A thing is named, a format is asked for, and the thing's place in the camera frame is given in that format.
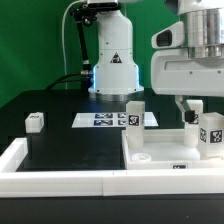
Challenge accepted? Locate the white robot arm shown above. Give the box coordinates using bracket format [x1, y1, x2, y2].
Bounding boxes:
[87, 0, 224, 113]

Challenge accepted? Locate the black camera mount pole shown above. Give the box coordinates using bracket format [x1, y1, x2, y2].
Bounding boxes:
[69, 3, 97, 91]

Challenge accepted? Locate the white cable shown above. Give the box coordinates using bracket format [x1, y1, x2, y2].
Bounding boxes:
[61, 0, 88, 90]

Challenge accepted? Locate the white fiducial marker sheet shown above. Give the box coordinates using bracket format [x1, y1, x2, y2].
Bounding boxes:
[71, 112, 160, 129]

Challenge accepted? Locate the white square table top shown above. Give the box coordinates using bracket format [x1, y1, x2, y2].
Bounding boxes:
[122, 129, 224, 170]

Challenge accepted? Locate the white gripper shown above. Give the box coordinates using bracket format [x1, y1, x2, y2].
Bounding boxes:
[151, 22, 224, 122]

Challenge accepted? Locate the black cable bundle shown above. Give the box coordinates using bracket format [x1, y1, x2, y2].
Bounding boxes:
[45, 73, 91, 91]

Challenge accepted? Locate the white U-shaped obstacle fence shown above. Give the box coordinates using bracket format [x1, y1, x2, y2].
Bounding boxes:
[0, 138, 224, 197]

